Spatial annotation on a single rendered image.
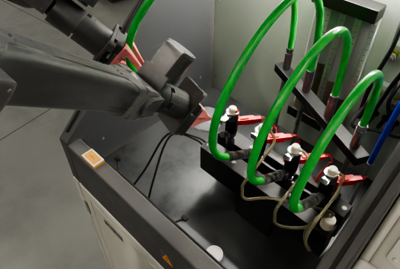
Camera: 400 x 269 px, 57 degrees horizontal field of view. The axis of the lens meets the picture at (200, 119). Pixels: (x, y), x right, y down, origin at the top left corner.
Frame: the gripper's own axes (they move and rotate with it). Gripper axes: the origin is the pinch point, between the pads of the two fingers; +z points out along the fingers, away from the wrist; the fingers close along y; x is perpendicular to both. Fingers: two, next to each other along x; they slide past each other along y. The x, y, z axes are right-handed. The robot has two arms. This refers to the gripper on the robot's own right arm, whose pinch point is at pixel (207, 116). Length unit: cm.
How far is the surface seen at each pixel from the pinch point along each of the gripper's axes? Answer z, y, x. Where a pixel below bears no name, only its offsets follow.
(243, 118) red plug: 7.2, 3.7, -2.6
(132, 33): -21.1, 6.0, 8.6
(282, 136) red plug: 10.1, 6.3, -11.2
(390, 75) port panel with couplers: 23.2, 30.1, -14.6
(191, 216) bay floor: 13.2, -24.0, -5.0
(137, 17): -22.0, 9.0, 8.6
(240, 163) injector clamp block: 11.1, -5.0, -7.1
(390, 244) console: 13.3, 5.1, -38.7
